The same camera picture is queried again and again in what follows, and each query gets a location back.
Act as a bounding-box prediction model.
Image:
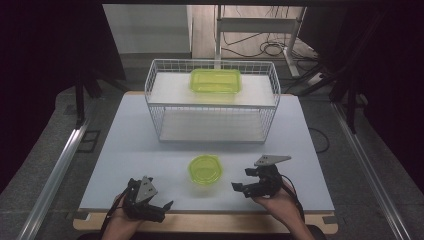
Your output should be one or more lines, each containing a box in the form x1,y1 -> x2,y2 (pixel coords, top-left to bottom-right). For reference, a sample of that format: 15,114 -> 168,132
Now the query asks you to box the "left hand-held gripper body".
122,175 -> 167,224

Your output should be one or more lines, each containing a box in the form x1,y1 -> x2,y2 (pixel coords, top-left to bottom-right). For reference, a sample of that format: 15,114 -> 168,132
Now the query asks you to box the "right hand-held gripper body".
244,154 -> 292,200

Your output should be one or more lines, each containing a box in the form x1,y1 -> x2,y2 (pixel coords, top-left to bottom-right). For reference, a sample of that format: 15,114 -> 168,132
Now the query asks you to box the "small round green container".
187,153 -> 224,186

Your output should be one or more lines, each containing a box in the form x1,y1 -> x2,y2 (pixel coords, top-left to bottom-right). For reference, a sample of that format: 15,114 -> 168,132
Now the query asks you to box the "white wire shelf rack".
144,58 -> 282,145

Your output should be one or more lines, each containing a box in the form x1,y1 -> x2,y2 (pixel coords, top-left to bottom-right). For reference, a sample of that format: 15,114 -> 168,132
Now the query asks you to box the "large rectangular green container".
189,68 -> 243,95

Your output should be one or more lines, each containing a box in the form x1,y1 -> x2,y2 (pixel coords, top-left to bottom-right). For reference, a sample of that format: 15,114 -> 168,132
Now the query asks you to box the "person's right hand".
252,179 -> 303,229

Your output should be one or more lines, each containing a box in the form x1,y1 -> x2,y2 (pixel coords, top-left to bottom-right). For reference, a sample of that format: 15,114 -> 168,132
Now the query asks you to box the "person's left hand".
105,194 -> 145,236

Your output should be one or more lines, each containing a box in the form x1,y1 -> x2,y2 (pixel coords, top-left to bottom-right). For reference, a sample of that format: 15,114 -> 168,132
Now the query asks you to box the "black metal stand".
73,64 -> 103,130
328,64 -> 361,135

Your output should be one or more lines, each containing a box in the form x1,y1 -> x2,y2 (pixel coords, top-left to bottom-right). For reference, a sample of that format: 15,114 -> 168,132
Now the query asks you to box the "white power strip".
305,70 -> 325,87

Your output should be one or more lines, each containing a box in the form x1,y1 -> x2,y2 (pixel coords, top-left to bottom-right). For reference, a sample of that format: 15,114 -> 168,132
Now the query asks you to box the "white cabinet panel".
102,3 -> 194,56

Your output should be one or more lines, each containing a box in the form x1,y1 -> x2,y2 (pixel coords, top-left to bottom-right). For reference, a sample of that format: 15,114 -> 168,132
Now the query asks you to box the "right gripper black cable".
279,174 -> 306,224

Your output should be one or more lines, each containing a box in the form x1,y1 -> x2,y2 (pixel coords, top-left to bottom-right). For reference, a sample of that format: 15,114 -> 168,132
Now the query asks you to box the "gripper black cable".
279,174 -> 306,224
99,186 -> 132,236

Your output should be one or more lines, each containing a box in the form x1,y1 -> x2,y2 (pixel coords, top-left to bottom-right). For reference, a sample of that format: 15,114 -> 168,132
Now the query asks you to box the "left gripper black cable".
99,186 -> 132,236

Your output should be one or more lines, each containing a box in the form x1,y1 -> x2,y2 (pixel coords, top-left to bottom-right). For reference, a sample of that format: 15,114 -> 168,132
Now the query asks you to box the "black looped floor cable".
307,126 -> 331,155

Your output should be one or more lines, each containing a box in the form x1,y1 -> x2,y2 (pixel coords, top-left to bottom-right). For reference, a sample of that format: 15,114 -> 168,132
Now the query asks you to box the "aluminium floor rail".
16,108 -> 98,240
330,101 -> 414,240

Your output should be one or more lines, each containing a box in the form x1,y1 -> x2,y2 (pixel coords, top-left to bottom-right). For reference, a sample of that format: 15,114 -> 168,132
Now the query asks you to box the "tangle of black floor cables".
220,6 -> 319,60

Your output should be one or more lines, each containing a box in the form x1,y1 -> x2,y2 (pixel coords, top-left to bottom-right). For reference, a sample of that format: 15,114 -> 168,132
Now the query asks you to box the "white metal desk frame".
214,4 -> 308,79

